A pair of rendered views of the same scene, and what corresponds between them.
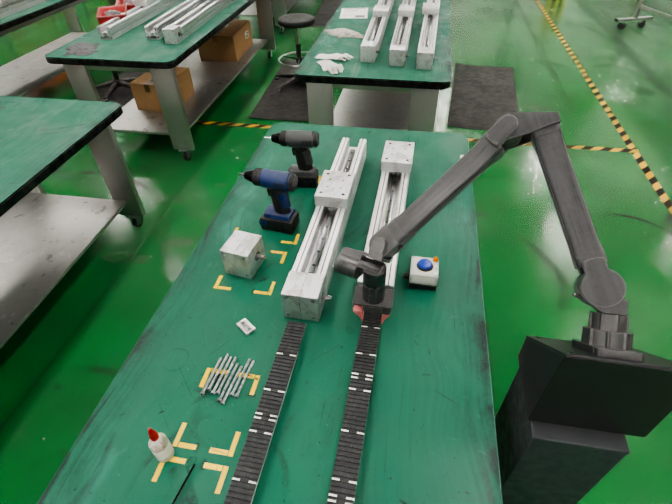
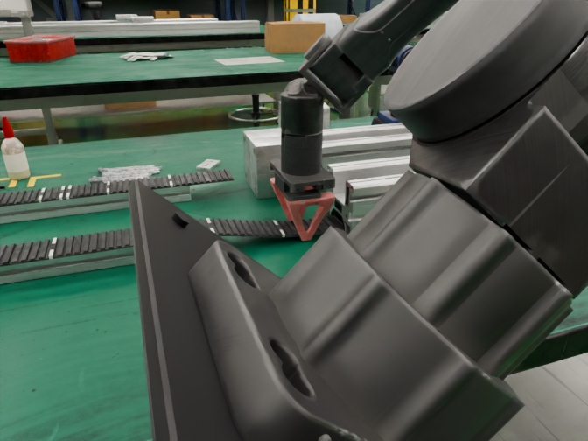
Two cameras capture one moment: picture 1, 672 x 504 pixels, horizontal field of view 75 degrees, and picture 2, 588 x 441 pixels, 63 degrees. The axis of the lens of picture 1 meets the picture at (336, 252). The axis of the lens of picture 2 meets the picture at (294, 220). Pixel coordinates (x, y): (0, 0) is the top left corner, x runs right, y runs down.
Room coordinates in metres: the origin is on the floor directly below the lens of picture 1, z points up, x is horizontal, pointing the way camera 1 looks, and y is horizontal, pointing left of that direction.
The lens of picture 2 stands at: (0.42, -0.64, 1.11)
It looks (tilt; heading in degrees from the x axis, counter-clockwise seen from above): 26 degrees down; 60
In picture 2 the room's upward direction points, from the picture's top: straight up
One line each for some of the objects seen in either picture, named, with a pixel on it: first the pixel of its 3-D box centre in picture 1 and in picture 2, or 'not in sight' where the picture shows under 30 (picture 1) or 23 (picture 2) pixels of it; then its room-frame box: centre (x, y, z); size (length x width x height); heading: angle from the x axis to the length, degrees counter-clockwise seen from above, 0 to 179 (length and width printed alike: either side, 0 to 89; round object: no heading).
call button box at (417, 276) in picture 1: (420, 272); not in sight; (0.90, -0.25, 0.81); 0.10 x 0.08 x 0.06; 78
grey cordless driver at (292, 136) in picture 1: (293, 158); not in sight; (1.45, 0.15, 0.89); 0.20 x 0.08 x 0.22; 83
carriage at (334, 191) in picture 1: (335, 191); not in sight; (1.24, 0.00, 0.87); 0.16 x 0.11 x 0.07; 168
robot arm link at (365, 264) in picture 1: (372, 273); (302, 111); (0.76, -0.09, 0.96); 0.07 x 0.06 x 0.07; 59
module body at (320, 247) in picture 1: (335, 203); (482, 142); (1.24, 0.00, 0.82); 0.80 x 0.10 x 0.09; 168
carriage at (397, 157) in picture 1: (397, 159); not in sight; (1.45, -0.24, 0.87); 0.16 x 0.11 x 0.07; 168
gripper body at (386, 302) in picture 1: (373, 291); (301, 156); (0.75, -0.09, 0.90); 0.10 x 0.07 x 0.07; 78
